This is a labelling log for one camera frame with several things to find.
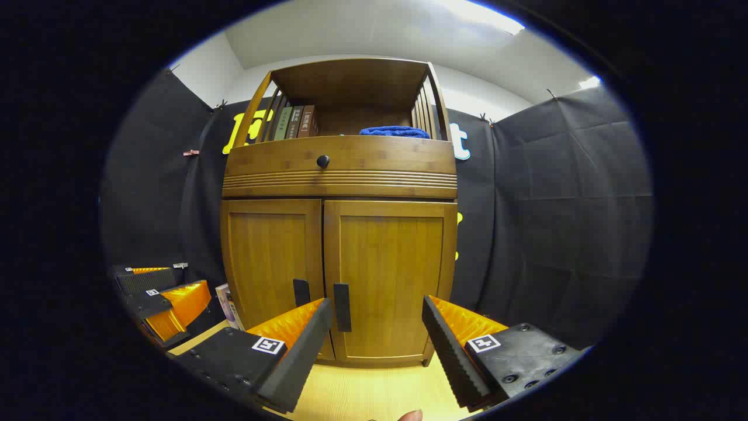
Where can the blue folded cloth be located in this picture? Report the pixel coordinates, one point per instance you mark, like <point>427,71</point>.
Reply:
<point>394,132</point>

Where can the grey book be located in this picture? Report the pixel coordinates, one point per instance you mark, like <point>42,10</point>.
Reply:
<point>235,313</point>

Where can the small ceiling light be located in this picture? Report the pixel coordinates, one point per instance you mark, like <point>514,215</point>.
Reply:
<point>589,82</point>

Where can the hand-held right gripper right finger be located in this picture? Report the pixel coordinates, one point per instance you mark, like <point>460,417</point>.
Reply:
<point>450,351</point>

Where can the pale pink book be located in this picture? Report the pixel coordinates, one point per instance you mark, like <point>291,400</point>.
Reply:
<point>222,304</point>

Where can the reddish brown book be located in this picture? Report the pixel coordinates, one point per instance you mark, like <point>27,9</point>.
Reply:
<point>307,121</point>

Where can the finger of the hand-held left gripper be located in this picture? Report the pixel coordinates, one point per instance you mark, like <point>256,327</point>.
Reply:
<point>175,310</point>
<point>146,282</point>

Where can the black round drawer knob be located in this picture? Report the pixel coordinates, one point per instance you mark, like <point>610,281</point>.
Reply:
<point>323,161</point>

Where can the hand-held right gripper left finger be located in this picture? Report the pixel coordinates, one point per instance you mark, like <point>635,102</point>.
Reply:
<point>304,351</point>

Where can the long ceiling light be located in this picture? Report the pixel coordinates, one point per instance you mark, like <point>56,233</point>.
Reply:
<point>485,14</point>

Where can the wooden double-door shoe cabinet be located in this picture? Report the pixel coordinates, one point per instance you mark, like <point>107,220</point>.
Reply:
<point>339,175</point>

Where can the black backdrop cloth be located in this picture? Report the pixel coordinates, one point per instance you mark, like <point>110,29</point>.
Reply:
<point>555,222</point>

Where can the dark grey-brown book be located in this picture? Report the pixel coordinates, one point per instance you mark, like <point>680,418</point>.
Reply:
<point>294,121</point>

